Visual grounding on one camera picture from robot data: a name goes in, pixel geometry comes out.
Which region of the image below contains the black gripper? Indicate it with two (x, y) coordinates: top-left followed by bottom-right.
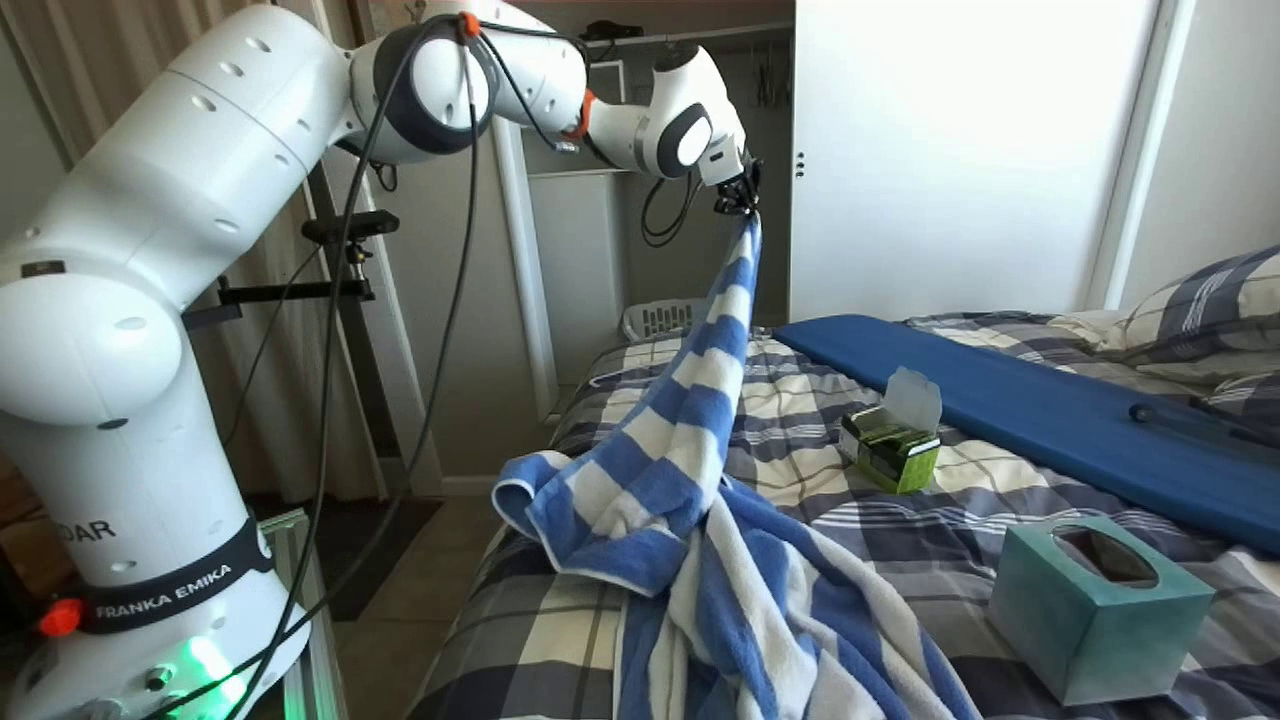
(711, 150), (767, 220)

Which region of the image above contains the blue white striped towel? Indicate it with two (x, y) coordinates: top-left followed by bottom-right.
(488, 208), (984, 720)

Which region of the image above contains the robot base table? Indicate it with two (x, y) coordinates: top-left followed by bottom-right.
(250, 505), (347, 720)

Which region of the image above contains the plaid bed comforter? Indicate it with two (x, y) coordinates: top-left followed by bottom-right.
(403, 308), (1280, 720)

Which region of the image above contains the white laundry basket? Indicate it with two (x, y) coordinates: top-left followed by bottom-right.
(621, 295), (711, 342)

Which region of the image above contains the closet hanging rod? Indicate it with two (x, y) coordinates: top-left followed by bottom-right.
(506, 21), (795, 64)

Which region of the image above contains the white closet panel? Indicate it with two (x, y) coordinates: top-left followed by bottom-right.
(530, 166), (630, 390)

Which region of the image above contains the white sliding closet door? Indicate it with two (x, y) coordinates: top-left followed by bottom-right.
(787, 0), (1175, 323)

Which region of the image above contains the black clothes hanger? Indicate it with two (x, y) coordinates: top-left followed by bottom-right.
(573, 14), (648, 49)

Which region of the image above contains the open green box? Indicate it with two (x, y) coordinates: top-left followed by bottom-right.
(835, 363), (947, 499)

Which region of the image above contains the cream pillow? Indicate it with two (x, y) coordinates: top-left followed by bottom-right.
(1050, 308), (1135, 353)

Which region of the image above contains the blue flat sheet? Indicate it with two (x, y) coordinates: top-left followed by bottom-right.
(773, 312), (1280, 559)

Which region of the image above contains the plaid pillow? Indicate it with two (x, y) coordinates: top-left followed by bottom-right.
(1110, 242), (1280, 403)

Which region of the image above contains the dark floor rug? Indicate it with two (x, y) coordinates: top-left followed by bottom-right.
(242, 493), (444, 624)

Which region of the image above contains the teal tissue box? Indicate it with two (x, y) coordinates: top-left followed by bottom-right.
(984, 514), (1220, 713)

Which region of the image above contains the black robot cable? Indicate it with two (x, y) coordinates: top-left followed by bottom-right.
(142, 25), (705, 720)

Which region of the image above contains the black camera stand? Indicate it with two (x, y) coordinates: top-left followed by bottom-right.
(174, 155), (412, 495)

